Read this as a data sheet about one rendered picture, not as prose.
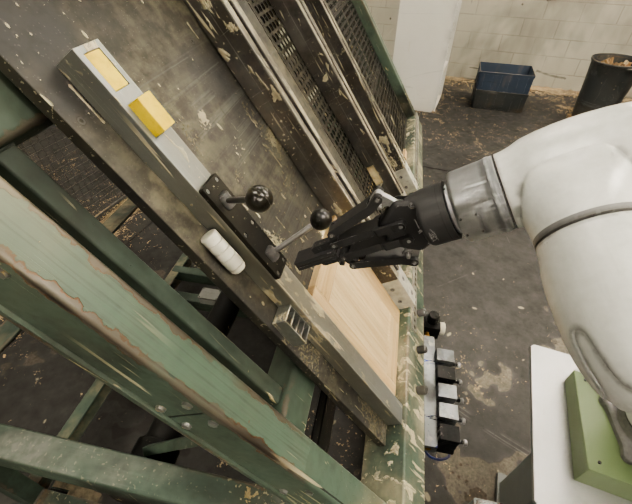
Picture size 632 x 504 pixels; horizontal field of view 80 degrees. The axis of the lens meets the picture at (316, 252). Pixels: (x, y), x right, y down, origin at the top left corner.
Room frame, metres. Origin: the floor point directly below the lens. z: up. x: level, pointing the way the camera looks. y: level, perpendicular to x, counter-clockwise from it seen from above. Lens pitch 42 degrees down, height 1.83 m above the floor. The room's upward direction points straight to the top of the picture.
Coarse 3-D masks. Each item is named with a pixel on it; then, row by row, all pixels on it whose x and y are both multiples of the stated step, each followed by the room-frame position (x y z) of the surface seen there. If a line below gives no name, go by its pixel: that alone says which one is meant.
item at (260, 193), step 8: (224, 192) 0.49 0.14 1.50; (248, 192) 0.42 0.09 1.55; (256, 192) 0.41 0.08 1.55; (264, 192) 0.41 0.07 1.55; (224, 200) 0.48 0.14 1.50; (232, 200) 0.46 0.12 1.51; (240, 200) 0.45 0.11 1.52; (248, 200) 0.41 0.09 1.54; (256, 200) 0.41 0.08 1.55; (264, 200) 0.41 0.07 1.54; (272, 200) 0.42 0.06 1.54; (256, 208) 0.40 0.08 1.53; (264, 208) 0.41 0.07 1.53
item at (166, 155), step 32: (64, 64) 0.50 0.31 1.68; (96, 96) 0.49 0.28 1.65; (128, 96) 0.51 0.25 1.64; (128, 128) 0.49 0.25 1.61; (160, 160) 0.48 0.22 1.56; (192, 160) 0.51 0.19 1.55; (192, 192) 0.47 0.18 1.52; (224, 224) 0.46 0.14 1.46; (288, 288) 0.46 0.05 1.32; (320, 320) 0.45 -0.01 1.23; (320, 352) 0.43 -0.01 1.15; (352, 352) 0.45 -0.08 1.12; (352, 384) 0.42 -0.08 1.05; (384, 384) 0.45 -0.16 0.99; (384, 416) 0.40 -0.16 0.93
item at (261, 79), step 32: (192, 0) 0.85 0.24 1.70; (224, 0) 0.85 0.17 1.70; (224, 32) 0.84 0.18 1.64; (256, 64) 0.83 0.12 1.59; (256, 96) 0.83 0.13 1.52; (288, 96) 0.86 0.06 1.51; (288, 128) 0.82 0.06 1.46; (320, 160) 0.80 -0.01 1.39; (320, 192) 0.80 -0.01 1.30; (352, 192) 0.83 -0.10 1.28
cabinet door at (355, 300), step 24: (336, 264) 0.65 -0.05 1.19; (312, 288) 0.54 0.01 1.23; (336, 288) 0.59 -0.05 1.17; (360, 288) 0.67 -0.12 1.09; (384, 288) 0.76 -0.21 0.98; (336, 312) 0.53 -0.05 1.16; (360, 312) 0.60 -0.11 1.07; (384, 312) 0.68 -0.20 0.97; (360, 336) 0.54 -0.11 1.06; (384, 336) 0.61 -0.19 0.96; (384, 360) 0.54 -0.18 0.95
